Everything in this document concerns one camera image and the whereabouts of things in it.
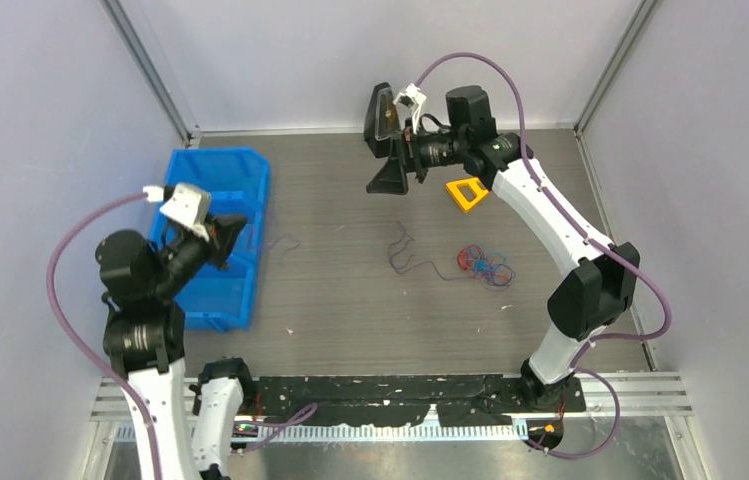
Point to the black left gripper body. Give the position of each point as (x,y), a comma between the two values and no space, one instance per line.
(216,249)

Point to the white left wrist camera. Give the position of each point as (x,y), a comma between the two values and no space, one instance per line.
(185,204)

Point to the perforated metal rail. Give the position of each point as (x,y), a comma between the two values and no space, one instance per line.
(428,430)

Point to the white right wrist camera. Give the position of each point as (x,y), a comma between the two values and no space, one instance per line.
(414,100)

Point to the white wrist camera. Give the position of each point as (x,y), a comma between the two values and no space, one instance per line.
(414,100)
(185,204)

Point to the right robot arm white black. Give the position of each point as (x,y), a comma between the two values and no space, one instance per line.
(597,284)

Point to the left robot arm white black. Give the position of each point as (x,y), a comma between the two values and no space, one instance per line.
(144,340)

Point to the black metronome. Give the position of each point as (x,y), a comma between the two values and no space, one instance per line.
(382,127)

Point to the blue plastic bin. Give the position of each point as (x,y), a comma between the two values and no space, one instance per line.
(238,179)

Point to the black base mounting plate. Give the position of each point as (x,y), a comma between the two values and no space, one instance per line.
(400,400)

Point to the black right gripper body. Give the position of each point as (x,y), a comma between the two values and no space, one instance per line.
(411,151)

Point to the yellow triangular plastic piece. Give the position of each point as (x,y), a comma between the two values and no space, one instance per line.
(467,193)

